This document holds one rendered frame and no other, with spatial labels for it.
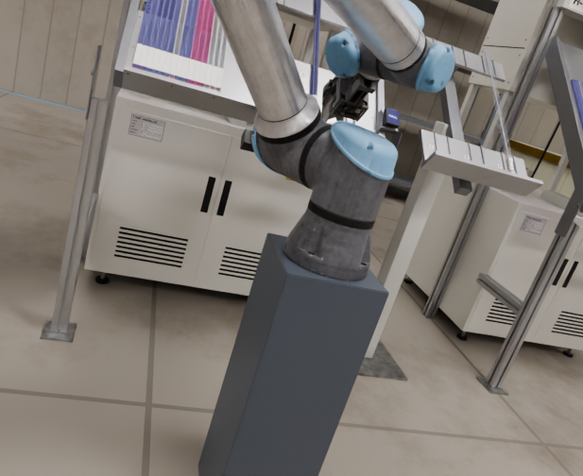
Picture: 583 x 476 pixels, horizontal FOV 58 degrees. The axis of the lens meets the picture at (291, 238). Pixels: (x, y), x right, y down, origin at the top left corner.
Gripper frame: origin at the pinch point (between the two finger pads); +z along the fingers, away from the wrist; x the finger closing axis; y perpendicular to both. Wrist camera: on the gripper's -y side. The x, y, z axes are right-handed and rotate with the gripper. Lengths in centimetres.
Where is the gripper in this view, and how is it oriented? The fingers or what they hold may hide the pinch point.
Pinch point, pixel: (327, 112)
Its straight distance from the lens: 129.9
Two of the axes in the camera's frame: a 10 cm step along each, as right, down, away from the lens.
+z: -3.6, 3.6, 8.6
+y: -0.5, 9.1, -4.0
